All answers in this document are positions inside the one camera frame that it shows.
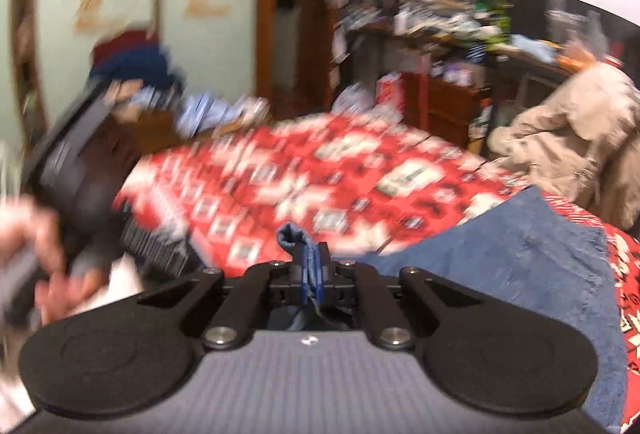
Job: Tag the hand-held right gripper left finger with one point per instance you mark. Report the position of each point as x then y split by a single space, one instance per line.
303 286

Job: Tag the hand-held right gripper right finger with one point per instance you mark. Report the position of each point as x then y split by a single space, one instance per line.
324 284

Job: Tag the blue denim shorts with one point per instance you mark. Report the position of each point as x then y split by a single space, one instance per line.
525 264

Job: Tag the person's left hand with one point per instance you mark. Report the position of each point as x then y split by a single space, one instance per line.
75 281

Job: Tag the dark blue garment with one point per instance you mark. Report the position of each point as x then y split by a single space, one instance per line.
135 64

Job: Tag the red patterned blanket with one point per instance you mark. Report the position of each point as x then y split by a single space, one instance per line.
325 164

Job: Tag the blue and white papers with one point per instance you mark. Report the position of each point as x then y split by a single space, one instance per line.
220 110

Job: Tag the white printed plastic bag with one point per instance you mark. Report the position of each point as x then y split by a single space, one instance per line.
355 99

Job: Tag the red cardboard box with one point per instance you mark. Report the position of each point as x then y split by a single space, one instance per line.
390 89

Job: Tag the wooden drawer cabinet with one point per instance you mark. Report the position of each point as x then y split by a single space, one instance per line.
450 109

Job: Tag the cluttered wooden desk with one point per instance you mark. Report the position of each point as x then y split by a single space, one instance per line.
400 22

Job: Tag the beige jacket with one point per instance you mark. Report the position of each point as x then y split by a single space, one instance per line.
575 129

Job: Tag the wooden mirror frame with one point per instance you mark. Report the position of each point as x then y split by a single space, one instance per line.
20 39

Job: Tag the wooden door frame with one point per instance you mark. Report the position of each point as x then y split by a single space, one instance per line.
267 14

